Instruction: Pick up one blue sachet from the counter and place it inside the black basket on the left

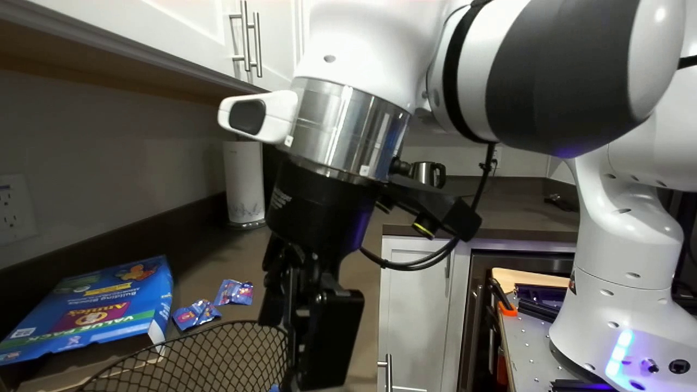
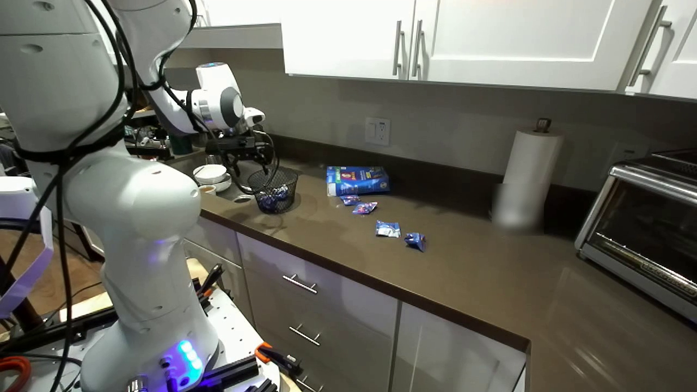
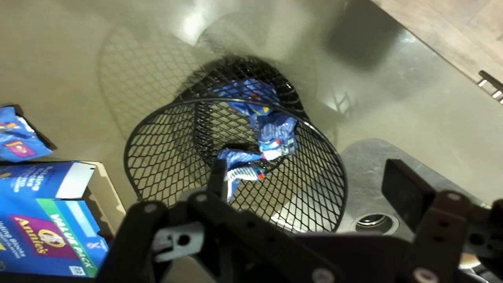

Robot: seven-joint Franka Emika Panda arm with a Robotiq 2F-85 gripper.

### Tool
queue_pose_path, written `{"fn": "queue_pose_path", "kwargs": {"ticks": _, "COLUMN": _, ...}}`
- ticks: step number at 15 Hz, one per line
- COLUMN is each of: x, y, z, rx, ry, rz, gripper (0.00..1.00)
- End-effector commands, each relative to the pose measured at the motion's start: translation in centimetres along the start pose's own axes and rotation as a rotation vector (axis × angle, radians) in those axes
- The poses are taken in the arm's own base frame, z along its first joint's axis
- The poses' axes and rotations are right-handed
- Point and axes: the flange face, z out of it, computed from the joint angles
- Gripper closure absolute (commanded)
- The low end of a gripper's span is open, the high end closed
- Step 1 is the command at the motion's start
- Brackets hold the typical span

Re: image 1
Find purple package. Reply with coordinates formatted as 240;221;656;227
513;281;570;323

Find white upper cabinet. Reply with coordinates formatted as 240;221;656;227
28;0;303;101

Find orange tool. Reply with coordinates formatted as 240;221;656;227
495;288;522;323

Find white paper towel roll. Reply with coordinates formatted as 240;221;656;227
219;139;268;228

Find dark small counter object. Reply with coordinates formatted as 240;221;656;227
543;189;584;213

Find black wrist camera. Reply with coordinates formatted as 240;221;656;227
377;171;485;243

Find black wire mesh basket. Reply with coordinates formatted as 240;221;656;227
73;321;291;392

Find blue snack sachet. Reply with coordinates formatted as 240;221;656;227
172;298;221;334
214;277;257;310

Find black electric kettle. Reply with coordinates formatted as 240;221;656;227
410;159;448;189

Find blue cardboard snack box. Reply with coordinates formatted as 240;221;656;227
0;252;177;367

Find white lower cabinet door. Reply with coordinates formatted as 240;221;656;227
377;236;457;392

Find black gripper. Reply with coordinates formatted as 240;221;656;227
257;155;378;392

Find black camera cable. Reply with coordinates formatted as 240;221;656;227
356;139;500;273

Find white wall outlet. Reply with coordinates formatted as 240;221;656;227
0;171;38;249

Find light wooden board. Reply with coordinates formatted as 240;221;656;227
489;265;573;293

